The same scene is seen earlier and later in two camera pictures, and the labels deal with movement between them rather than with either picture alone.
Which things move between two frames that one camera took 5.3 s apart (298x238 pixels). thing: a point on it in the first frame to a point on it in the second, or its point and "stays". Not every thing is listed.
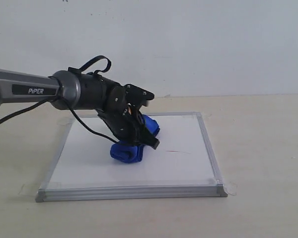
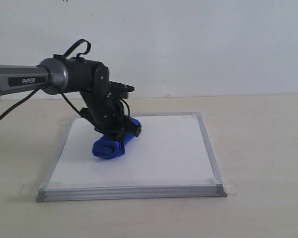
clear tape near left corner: (29, 189) stays
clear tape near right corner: (230, 188) stays
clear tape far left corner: (65, 121) stays
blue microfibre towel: (129, 152) to (108, 148)
